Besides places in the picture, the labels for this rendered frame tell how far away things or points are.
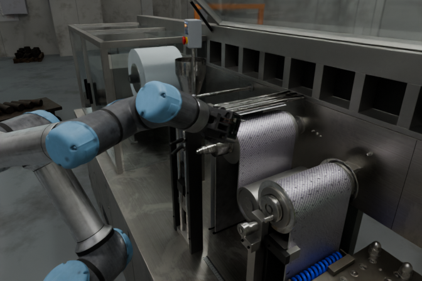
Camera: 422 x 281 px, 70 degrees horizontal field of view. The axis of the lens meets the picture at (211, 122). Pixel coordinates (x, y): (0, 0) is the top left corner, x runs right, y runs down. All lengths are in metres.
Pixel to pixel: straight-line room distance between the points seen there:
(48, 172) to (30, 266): 1.83
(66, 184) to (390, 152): 0.91
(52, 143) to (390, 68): 0.83
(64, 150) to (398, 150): 0.83
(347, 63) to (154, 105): 0.67
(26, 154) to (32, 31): 11.49
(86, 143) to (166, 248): 0.79
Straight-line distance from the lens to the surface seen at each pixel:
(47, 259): 2.71
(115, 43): 1.50
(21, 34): 12.18
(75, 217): 0.95
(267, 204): 0.87
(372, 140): 1.01
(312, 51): 1.11
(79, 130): 0.53
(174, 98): 0.55
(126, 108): 0.61
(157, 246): 1.26
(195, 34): 1.14
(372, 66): 0.98
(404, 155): 0.98
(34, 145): 0.64
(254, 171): 1.02
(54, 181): 0.93
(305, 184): 0.88
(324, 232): 1.00
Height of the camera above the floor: 1.78
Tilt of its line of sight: 22 degrees down
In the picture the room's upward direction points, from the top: straight up
